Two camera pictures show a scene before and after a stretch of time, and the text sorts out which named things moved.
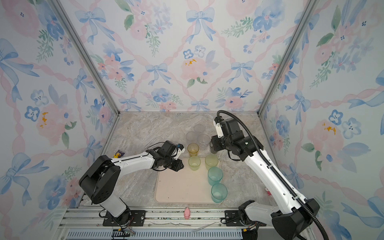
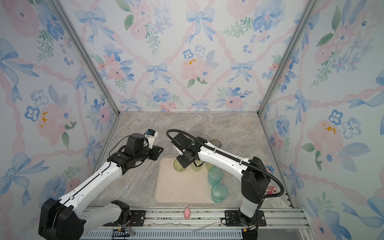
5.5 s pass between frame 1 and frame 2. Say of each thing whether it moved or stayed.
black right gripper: moved
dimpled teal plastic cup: stayed
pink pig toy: stayed
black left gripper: moved
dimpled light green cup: stayed
